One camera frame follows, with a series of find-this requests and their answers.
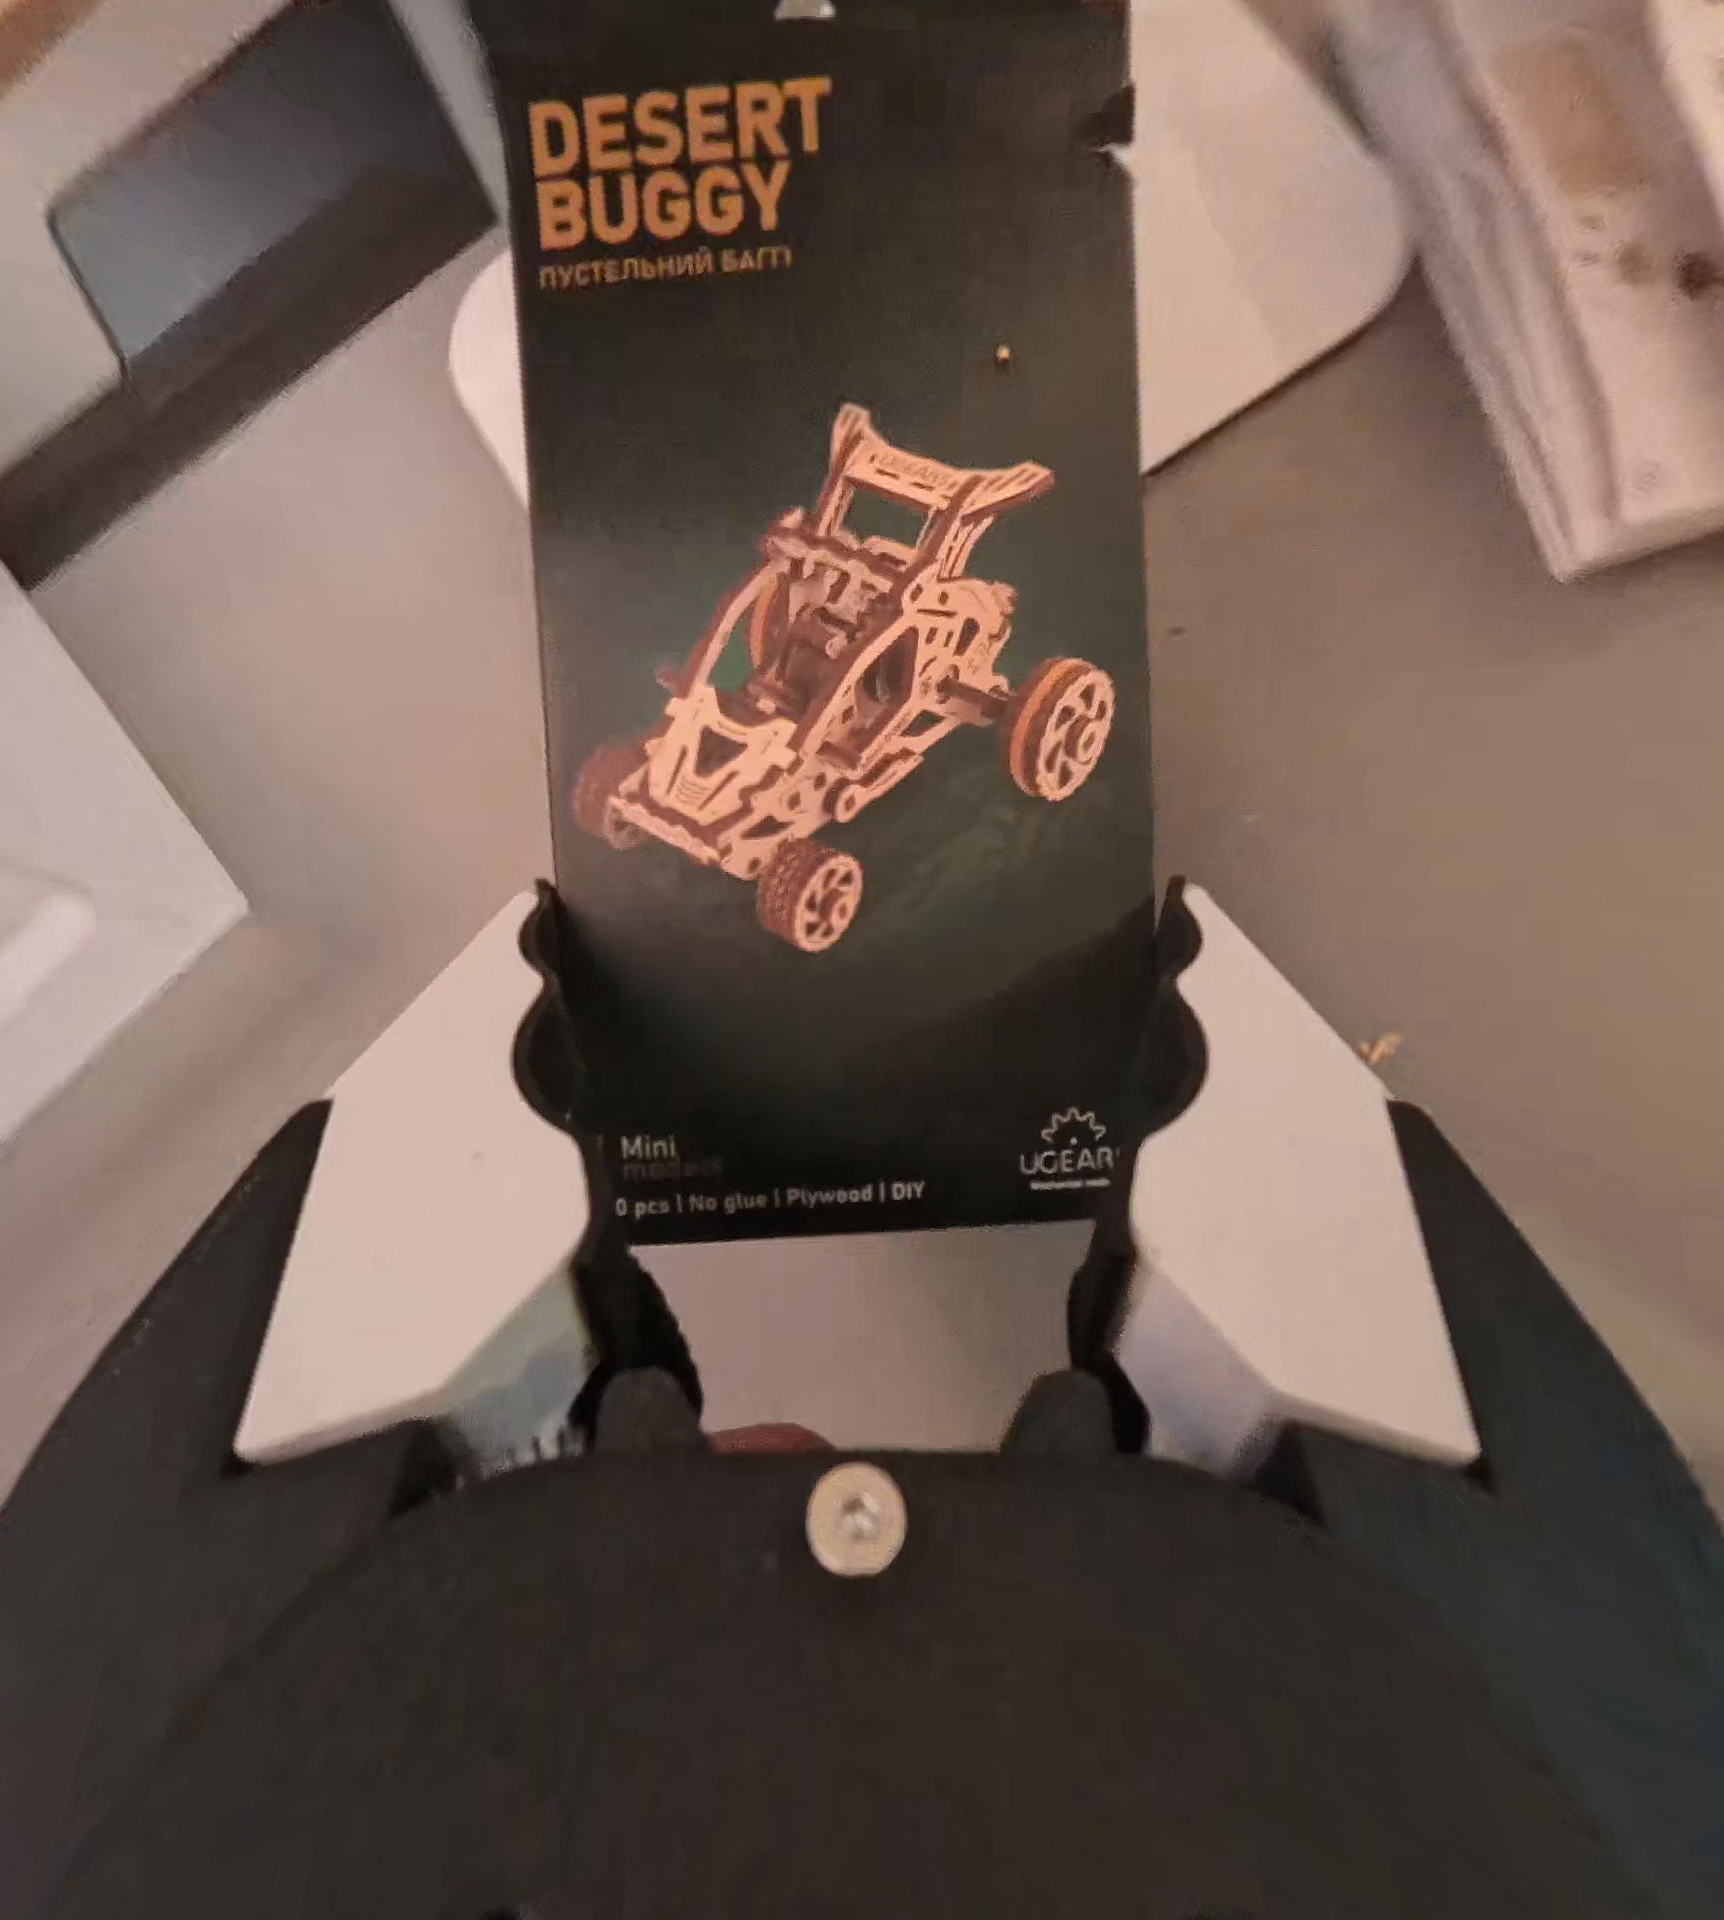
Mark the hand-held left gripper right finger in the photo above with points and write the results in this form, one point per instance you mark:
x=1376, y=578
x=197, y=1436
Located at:
x=1296, y=1170

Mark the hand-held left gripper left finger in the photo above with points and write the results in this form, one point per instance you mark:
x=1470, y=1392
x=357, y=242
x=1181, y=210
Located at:
x=413, y=1170

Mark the black model kit box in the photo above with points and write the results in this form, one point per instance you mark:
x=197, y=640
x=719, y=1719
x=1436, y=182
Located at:
x=832, y=975

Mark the white instruction booklet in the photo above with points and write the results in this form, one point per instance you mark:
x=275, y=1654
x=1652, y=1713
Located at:
x=1596, y=270

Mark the clear plastic bin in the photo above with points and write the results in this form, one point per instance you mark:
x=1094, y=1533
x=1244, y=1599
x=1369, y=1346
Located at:
x=6, y=901

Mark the wooden book stand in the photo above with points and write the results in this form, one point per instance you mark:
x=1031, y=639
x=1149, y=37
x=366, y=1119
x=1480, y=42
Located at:
x=1253, y=225

